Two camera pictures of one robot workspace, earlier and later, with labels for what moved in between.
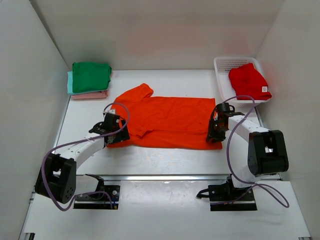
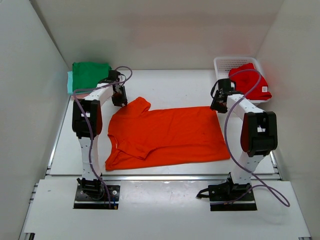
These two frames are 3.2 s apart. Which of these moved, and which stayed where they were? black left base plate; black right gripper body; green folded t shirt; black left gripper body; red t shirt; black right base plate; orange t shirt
Moved: black left gripper body; black right gripper body; orange t shirt
Stayed: black left base plate; red t shirt; black right base plate; green folded t shirt
